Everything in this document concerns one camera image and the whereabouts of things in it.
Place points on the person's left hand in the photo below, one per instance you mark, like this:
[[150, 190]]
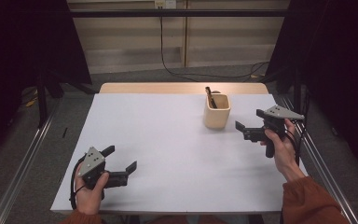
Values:
[[88, 199]]

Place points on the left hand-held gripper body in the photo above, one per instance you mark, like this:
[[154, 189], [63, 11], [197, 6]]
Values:
[[91, 161]]

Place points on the light wooden table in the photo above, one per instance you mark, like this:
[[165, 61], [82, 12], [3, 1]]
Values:
[[167, 88]]

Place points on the beige square cup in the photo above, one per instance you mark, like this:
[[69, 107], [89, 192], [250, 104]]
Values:
[[216, 119]]

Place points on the black curtain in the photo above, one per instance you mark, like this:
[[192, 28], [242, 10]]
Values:
[[338, 62], [18, 62]]

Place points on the black brush with square head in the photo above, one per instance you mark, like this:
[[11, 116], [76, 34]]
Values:
[[213, 102]]

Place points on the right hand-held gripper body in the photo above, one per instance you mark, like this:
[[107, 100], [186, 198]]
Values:
[[281, 112]]

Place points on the person's right hand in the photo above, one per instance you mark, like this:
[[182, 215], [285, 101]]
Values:
[[284, 155]]

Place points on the white table mat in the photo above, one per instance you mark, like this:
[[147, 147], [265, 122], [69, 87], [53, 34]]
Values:
[[167, 177]]

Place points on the black horizontal frame bar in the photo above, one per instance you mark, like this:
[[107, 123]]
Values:
[[180, 13]]

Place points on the white wall socket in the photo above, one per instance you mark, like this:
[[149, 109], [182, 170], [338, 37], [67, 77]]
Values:
[[165, 3]]

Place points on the black metal stand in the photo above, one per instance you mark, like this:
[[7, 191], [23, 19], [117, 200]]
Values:
[[42, 102], [297, 90]]

